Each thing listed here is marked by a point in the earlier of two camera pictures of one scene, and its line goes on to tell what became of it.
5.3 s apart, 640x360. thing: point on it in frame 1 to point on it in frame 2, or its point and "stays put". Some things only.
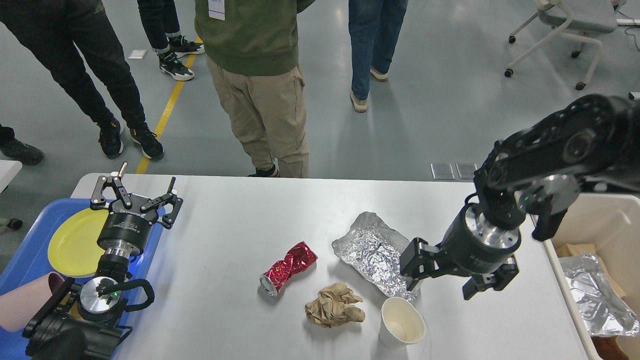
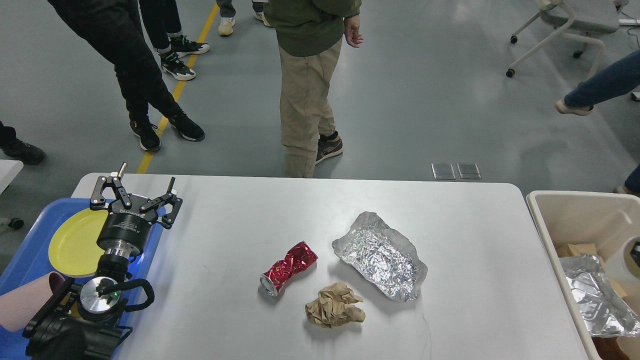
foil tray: [604, 309] stays put
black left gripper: [125, 232] stays put
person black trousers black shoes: [52, 27] to [116, 29]
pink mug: [17, 307] stays put
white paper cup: [401, 323] to [625, 265]
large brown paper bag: [608, 348] stays put
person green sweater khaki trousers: [252, 48] to [310, 34]
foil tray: [376, 248] stays put
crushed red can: [299, 256] stays put
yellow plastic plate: [73, 248] stays put
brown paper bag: [576, 249] stays put
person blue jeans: [375, 28] to [622, 74]
